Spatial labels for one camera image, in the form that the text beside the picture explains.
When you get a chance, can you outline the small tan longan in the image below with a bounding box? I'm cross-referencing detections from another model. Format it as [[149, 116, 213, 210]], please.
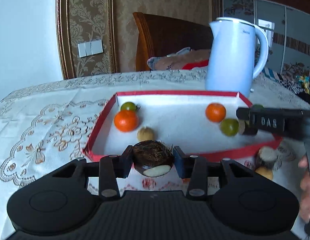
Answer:
[[137, 127, 155, 142]]

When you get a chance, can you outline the white wall switch panel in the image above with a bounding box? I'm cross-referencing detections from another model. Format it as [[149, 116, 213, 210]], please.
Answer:
[[77, 40, 103, 58]]

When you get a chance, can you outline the floral lace tablecloth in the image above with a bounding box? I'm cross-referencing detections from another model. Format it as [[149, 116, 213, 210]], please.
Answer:
[[0, 68, 310, 239]]

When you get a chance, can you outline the white electric kettle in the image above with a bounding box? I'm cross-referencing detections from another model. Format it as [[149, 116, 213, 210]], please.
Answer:
[[205, 17, 269, 98]]

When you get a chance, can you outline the sliding glass wardrobe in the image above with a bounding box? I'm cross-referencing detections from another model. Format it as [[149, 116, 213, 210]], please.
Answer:
[[222, 0, 310, 78]]

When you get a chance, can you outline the patterned pillow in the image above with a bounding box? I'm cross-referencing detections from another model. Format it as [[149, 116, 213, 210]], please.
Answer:
[[147, 47, 211, 70]]

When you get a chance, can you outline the red shallow box tray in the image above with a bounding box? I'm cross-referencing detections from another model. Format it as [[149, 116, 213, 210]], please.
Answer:
[[83, 90, 282, 161]]

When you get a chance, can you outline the small orange tangerine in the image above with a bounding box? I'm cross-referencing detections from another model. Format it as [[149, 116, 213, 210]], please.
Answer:
[[114, 110, 139, 132]]

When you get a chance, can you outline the striped colourful bedding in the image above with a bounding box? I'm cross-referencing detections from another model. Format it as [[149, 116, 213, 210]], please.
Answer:
[[262, 67, 303, 94]]

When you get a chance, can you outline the person right hand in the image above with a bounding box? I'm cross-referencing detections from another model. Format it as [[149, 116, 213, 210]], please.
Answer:
[[299, 155, 310, 223]]

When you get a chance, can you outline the dark clothes pile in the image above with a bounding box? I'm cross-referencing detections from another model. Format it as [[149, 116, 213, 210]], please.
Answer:
[[280, 75, 310, 105]]

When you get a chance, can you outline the green cucumber piece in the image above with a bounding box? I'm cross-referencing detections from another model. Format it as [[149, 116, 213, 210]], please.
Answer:
[[251, 104, 264, 109]]

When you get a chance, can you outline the dark sugarcane piece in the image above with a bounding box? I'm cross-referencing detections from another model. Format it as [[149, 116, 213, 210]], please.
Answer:
[[238, 120, 258, 136], [256, 146, 278, 170]]

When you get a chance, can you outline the large orange tangerine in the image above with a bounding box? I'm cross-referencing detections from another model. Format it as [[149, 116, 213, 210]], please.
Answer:
[[205, 102, 226, 123]]

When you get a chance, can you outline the green tomato with stem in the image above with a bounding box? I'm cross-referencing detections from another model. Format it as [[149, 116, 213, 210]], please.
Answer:
[[120, 101, 140, 112]]

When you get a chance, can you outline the dark water chestnut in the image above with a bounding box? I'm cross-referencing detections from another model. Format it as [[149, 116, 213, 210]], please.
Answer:
[[132, 140, 174, 178]]

